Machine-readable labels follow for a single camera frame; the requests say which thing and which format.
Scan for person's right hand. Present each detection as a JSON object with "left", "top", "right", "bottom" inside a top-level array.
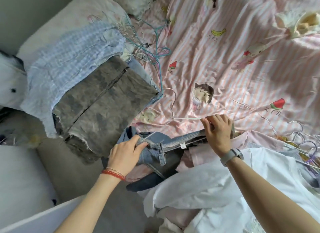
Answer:
[{"left": 200, "top": 114, "right": 234, "bottom": 158}]

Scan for person's left hand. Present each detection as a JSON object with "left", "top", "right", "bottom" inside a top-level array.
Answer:
[{"left": 107, "top": 135, "right": 149, "bottom": 177}]

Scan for blue denim shorts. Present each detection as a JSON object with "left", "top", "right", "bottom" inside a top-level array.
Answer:
[{"left": 101, "top": 126, "right": 236, "bottom": 181}]

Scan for white wire hanger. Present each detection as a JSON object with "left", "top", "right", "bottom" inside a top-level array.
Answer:
[{"left": 139, "top": 88, "right": 213, "bottom": 150}]

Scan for person's right forearm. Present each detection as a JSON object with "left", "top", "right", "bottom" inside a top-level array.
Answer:
[{"left": 224, "top": 157, "right": 320, "bottom": 233}]

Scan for person's left forearm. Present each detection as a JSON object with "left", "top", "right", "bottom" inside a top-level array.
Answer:
[{"left": 54, "top": 171, "right": 125, "bottom": 233}]

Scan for pale pink garment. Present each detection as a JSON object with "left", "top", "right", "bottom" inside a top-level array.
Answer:
[{"left": 126, "top": 130, "right": 295, "bottom": 183}]

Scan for dark blue garment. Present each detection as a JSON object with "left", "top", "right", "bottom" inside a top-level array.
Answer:
[{"left": 126, "top": 172, "right": 180, "bottom": 193}]

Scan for grey wrist watch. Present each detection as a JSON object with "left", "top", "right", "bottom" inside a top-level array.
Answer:
[{"left": 220, "top": 148, "right": 244, "bottom": 168}]

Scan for folded grey denim skirt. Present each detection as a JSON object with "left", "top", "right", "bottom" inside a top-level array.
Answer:
[{"left": 52, "top": 55, "right": 159, "bottom": 165}]

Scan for white garment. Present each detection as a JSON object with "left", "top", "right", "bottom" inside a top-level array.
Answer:
[{"left": 143, "top": 147, "right": 320, "bottom": 233}]

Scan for pink striped cartoon bedsheet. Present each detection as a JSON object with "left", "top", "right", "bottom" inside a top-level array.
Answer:
[{"left": 130, "top": 0, "right": 320, "bottom": 150}]

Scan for folded light blue jeans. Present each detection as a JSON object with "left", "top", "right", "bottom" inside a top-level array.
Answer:
[{"left": 128, "top": 58, "right": 164, "bottom": 108}]

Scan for folded blue checked garment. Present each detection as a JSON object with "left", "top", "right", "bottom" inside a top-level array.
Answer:
[{"left": 20, "top": 21, "right": 127, "bottom": 138}]

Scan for white board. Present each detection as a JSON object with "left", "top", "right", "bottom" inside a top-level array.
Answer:
[{"left": 0, "top": 195, "right": 87, "bottom": 233}]

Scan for white plush toy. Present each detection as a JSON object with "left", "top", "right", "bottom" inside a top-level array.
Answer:
[{"left": 0, "top": 50, "right": 28, "bottom": 111}]

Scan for thin gold bracelet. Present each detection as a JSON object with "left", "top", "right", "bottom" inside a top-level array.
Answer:
[{"left": 105, "top": 167, "right": 125, "bottom": 178}]

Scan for red braided bracelet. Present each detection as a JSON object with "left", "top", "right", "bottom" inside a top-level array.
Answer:
[{"left": 101, "top": 170, "right": 126, "bottom": 181}]

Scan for pile of purple wire hangers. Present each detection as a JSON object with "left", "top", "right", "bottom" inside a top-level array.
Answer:
[{"left": 274, "top": 121, "right": 320, "bottom": 176}]

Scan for pile of tangled wire hangers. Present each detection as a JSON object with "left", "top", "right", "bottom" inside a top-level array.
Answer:
[{"left": 101, "top": 11, "right": 172, "bottom": 94}]

